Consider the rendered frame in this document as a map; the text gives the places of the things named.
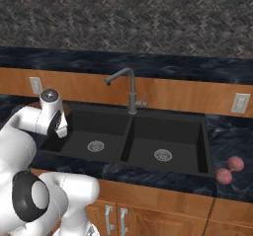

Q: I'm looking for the wooden panel below sink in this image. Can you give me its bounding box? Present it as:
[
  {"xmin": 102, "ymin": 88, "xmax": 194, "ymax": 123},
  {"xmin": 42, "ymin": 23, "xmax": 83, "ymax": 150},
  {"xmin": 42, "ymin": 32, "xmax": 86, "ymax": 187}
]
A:
[{"xmin": 31, "ymin": 168, "xmax": 215, "ymax": 220}]

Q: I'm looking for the wooden cupboard door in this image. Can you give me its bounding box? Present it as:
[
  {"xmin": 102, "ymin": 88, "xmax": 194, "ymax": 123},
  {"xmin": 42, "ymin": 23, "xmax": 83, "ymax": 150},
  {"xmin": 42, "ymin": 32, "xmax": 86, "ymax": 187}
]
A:
[
  {"xmin": 116, "ymin": 201, "xmax": 211, "ymax": 236},
  {"xmin": 85, "ymin": 198, "xmax": 119, "ymax": 236},
  {"xmin": 203, "ymin": 219, "xmax": 253, "ymax": 236}
]

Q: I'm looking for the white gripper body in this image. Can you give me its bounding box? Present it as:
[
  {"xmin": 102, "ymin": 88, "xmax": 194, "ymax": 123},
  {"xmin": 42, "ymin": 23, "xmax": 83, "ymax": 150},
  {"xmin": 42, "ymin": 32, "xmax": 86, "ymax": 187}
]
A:
[{"xmin": 51, "ymin": 110, "xmax": 69, "ymax": 139}]

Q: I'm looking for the grey metal tap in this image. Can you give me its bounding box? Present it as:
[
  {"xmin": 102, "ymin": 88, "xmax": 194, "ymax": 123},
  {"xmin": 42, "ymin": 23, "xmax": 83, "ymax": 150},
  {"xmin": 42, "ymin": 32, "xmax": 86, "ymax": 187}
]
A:
[{"xmin": 104, "ymin": 67, "xmax": 149, "ymax": 116}]

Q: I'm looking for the silver cupboard handle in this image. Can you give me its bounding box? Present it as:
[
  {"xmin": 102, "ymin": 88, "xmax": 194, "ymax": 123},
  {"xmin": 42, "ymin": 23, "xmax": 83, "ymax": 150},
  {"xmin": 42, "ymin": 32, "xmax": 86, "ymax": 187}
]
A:
[
  {"xmin": 119, "ymin": 207, "xmax": 129, "ymax": 236},
  {"xmin": 104, "ymin": 204, "xmax": 115, "ymax": 236}
]

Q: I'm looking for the white wall socket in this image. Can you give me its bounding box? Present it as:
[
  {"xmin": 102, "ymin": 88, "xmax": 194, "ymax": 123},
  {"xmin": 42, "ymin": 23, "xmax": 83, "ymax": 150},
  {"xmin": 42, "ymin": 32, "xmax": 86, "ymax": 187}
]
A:
[
  {"xmin": 29, "ymin": 76, "xmax": 44, "ymax": 96},
  {"xmin": 230, "ymin": 92, "xmax": 251, "ymax": 116}
]

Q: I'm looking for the wooden drawer front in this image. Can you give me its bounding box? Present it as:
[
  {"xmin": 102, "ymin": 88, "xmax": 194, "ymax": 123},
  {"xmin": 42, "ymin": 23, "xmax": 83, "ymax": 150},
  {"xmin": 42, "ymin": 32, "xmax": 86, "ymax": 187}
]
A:
[{"xmin": 210, "ymin": 197, "xmax": 253, "ymax": 228}]

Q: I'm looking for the black double sink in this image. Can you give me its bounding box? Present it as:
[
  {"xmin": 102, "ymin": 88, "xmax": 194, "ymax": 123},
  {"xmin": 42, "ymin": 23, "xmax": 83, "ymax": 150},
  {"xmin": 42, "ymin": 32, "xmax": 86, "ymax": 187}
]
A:
[{"xmin": 39, "ymin": 101, "xmax": 215, "ymax": 179}]

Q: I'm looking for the pink onion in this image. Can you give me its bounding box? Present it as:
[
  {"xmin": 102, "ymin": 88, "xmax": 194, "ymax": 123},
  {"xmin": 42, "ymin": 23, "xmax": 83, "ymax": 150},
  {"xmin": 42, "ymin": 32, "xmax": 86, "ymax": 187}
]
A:
[
  {"xmin": 214, "ymin": 167, "xmax": 234, "ymax": 186},
  {"xmin": 226, "ymin": 155, "xmax": 246, "ymax": 173}
]

